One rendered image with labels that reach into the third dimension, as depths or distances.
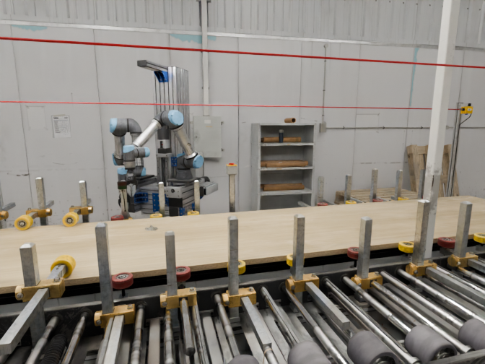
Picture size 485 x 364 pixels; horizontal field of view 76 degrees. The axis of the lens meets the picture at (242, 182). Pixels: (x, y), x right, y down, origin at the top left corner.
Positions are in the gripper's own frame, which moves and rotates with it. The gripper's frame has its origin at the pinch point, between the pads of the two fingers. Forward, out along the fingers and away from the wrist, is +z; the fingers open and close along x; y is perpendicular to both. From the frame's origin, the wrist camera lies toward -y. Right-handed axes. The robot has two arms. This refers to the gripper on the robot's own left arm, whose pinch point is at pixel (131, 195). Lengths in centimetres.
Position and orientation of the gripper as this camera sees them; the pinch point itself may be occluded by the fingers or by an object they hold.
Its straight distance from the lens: 233.2
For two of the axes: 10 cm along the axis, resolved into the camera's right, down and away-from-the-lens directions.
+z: 0.1, 9.8, 1.7
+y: -2.9, -1.6, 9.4
